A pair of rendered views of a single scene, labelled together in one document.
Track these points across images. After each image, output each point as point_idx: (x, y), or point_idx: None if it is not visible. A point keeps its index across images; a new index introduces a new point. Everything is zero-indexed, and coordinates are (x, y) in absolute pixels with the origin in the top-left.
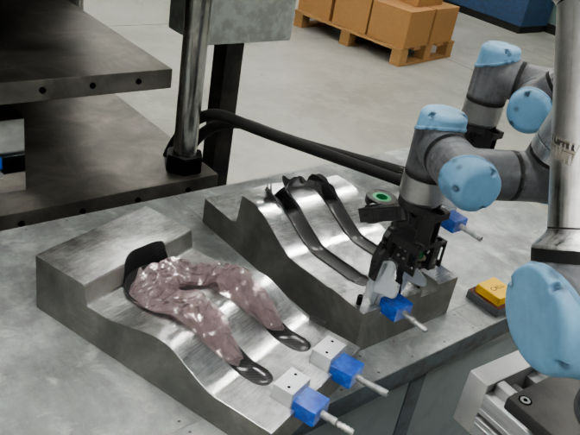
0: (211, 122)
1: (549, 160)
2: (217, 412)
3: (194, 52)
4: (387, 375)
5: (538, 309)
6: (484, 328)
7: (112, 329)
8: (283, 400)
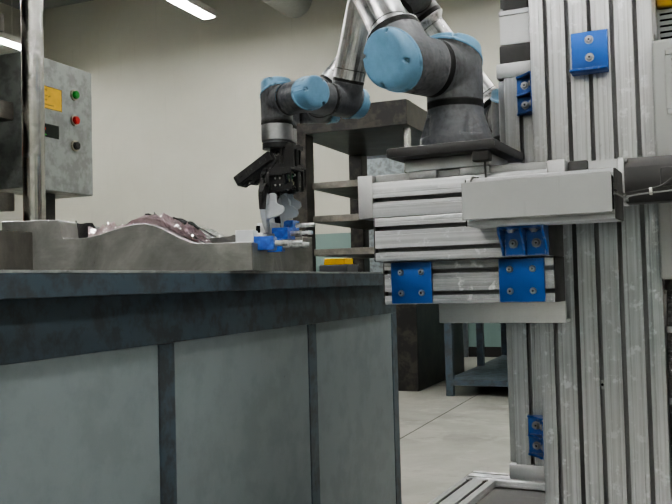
0: None
1: (348, 76)
2: (203, 256)
3: (37, 169)
4: (297, 271)
5: (384, 47)
6: (343, 272)
7: (92, 244)
8: (246, 239)
